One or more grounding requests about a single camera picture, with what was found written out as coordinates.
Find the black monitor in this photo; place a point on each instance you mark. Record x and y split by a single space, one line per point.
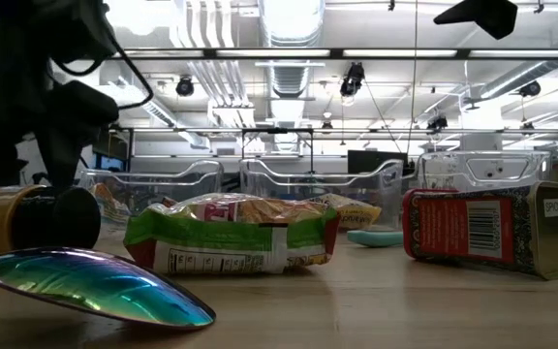
371 157

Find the black ceiling spotlight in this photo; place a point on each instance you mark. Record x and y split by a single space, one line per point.
353 80
531 88
437 123
184 86

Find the green-edged ramen noodle packet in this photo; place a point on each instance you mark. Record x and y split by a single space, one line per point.
221 237

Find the pink orange ramen noodle packet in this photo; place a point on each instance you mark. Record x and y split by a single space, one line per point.
109 203

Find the silver ventilation duct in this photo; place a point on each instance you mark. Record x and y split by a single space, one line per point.
291 24

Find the yellow ramen noodle packet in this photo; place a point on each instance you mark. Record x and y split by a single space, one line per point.
356 213

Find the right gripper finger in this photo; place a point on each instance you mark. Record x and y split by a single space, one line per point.
499 17
458 14

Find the red patterned spice tin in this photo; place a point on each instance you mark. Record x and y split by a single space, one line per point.
482 228

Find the black crossbar with light strips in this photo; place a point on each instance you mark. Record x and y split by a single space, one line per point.
308 53

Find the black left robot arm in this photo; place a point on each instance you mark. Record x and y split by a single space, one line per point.
17 48

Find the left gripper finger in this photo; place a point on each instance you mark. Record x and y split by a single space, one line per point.
61 160

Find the clear plastic bin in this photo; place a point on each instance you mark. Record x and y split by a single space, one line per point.
163 177
284 186
482 169

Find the iridescent rainbow spoon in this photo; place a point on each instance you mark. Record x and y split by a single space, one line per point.
100 286

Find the distant black table frame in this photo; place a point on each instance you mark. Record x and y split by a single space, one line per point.
277 130

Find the orange spice bottle black cap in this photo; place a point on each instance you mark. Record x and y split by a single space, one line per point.
32 220

